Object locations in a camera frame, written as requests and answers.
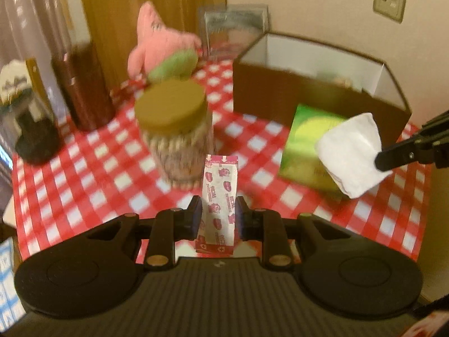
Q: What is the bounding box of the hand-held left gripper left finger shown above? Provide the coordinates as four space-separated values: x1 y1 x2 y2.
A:
86 196 203 271

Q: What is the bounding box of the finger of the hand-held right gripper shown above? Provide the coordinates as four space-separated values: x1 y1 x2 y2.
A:
421 110 449 137
375 137 427 172

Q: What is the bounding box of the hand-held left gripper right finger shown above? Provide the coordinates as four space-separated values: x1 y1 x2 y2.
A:
236 196 351 271

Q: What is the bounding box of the pink printed bandage strip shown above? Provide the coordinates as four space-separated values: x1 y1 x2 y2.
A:
194 154 240 255

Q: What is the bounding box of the white tissue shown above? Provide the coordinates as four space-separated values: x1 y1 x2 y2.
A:
315 112 393 199

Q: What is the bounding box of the brown cardboard box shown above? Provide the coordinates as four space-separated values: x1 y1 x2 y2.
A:
232 31 413 141

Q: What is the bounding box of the green tissue pack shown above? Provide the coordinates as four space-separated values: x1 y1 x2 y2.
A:
278 103 351 192

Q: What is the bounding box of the cashew jar with gold lid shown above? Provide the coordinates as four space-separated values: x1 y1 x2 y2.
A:
135 79 214 183

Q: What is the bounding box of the red checked tablecloth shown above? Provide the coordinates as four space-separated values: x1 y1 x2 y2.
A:
10 58 434 265

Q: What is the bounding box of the brown metal canister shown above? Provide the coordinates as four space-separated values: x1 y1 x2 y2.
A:
52 40 116 132

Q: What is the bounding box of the red and white packet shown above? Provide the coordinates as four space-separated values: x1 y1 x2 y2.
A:
400 314 449 337

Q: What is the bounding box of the pink starfish plush toy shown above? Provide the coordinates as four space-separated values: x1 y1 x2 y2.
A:
127 2 202 85

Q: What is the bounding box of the glass grinder with black base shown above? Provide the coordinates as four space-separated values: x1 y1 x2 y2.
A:
14 89 61 165

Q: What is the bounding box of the blue and white box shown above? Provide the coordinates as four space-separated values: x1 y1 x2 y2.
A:
0 237 27 324

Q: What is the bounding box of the grey curtain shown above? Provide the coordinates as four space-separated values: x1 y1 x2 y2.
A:
0 0 76 113

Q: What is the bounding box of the beige wall socket with switch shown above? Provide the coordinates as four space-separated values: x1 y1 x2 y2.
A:
372 0 407 24

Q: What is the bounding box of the silver picture frame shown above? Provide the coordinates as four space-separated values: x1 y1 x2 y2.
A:
198 4 271 60

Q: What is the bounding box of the tan wall plate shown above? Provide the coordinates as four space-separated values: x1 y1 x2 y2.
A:
58 0 75 29

